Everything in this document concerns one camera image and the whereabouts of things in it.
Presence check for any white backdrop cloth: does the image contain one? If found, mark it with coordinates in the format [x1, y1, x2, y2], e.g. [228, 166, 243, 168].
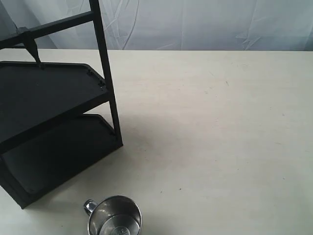
[0, 0, 313, 51]

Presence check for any shiny stainless steel mug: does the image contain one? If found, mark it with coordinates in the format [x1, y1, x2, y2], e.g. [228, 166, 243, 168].
[83, 195, 142, 235]

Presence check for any black two-tier rack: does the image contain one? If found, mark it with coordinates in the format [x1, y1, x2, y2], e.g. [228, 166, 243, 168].
[0, 0, 123, 209]

